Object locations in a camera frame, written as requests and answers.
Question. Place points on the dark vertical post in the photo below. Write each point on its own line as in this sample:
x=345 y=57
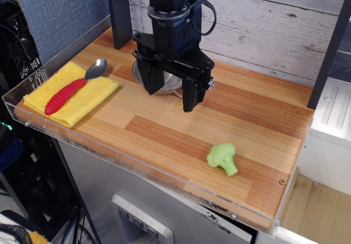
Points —
x=331 y=52
x=121 y=22

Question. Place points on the steel bowl with handles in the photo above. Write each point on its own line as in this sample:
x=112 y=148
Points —
x=173 y=84

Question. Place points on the yellow cloth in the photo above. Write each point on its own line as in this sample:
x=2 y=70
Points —
x=82 y=102

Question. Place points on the black plastic crate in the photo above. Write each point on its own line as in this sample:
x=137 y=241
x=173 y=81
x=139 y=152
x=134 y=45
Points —
x=19 y=54

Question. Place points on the dark right vertical post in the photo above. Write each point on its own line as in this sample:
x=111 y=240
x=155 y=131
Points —
x=331 y=52

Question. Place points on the dark left vertical post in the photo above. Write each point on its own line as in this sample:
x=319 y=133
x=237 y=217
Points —
x=121 y=22

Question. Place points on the clear acrylic table guard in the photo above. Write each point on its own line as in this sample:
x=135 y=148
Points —
x=146 y=149

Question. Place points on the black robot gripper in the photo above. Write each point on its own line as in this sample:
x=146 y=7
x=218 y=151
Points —
x=173 y=46

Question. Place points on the red handled metal spoon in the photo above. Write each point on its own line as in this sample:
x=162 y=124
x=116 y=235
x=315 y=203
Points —
x=97 y=69

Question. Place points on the grey panel with buttons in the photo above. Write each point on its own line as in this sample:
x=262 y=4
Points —
x=138 y=226

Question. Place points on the white ribbed box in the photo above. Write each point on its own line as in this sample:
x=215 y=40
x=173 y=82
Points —
x=332 y=115

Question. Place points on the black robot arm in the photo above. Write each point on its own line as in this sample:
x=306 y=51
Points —
x=173 y=47

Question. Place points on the green toy broccoli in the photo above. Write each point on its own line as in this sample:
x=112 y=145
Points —
x=221 y=155

